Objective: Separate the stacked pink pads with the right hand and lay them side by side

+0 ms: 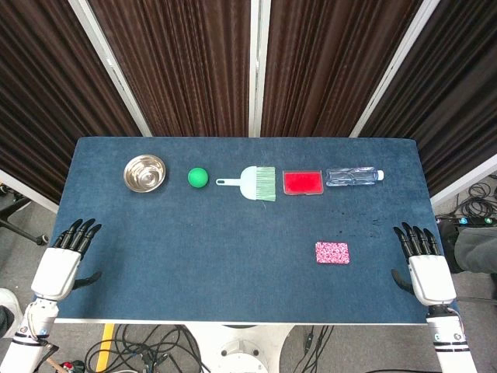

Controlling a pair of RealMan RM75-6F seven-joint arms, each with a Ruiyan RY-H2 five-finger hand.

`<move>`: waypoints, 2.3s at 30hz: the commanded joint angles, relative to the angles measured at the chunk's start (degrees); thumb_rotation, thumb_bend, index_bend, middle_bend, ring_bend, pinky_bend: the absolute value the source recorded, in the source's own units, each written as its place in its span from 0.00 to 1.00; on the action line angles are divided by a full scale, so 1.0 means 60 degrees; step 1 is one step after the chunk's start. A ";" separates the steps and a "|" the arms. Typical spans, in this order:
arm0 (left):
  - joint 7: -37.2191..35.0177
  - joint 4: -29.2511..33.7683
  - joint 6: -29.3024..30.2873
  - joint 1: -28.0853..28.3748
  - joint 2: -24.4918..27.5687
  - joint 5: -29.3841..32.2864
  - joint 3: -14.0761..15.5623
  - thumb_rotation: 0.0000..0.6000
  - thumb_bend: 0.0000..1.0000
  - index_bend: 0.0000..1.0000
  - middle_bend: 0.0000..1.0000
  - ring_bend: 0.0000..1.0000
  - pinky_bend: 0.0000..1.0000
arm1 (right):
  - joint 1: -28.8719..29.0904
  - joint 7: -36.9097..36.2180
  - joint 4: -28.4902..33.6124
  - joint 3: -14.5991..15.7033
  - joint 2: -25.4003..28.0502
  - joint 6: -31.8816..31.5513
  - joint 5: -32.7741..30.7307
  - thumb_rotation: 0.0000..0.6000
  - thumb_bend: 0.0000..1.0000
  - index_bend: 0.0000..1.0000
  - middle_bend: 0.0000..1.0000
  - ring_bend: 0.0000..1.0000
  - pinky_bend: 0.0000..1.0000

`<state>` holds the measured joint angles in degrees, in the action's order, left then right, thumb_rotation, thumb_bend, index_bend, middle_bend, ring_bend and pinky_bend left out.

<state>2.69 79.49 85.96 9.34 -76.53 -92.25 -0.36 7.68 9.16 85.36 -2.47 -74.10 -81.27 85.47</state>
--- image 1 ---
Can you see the clear case with red pad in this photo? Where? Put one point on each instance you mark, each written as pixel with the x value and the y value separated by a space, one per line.
pixel 303 182

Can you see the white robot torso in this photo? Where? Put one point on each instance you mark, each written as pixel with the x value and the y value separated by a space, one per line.
pixel 238 349

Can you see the blue fabric table cover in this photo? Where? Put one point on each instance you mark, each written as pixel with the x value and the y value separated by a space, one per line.
pixel 194 252

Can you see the clear plastic water bottle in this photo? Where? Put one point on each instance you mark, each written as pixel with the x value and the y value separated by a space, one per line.
pixel 351 176

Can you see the green ball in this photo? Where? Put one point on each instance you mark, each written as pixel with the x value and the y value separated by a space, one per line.
pixel 198 177

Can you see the pink patterned block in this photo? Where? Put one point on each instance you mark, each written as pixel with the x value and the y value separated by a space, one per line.
pixel 332 253

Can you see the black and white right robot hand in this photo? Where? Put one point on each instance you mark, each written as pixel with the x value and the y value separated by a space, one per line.
pixel 431 277

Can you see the black chair base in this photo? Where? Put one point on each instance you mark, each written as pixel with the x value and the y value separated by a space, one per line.
pixel 15 225

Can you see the black shoe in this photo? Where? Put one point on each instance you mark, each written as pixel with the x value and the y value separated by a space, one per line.
pixel 448 245

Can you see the gray trouser leg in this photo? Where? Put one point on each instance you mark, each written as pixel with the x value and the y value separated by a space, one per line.
pixel 477 248

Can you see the white table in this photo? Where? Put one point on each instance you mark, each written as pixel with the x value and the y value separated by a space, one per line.
pixel 233 321

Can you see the white brush with green bristles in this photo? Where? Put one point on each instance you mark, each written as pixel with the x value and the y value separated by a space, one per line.
pixel 250 182

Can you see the yellow floor tape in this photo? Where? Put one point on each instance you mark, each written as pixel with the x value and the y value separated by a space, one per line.
pixel 105 347

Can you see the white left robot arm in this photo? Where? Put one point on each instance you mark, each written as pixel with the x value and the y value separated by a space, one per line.
pixel 27 338

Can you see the stainless steel bowl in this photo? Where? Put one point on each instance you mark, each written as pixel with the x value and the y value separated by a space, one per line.
pixel 144 175

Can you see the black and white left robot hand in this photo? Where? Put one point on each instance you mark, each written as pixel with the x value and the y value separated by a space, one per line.
pixel 56 268

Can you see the brown pleated partition panel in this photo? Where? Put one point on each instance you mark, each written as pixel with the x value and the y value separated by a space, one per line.
pixel 330 58
pixel 458 97
pixel 39 97
pixel 174 58

